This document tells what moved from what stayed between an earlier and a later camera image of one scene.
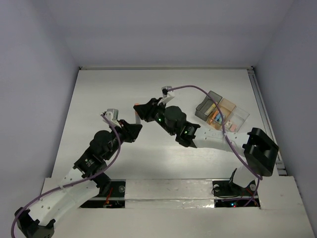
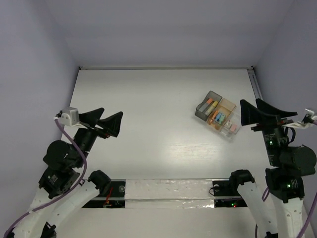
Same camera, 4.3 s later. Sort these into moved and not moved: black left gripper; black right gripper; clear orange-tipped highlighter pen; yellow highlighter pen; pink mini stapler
Moved: black left gripper; black right gripper; clear orange-tipped highlighter pen
Not moved: pink mini stapler; yellow highlighter pen
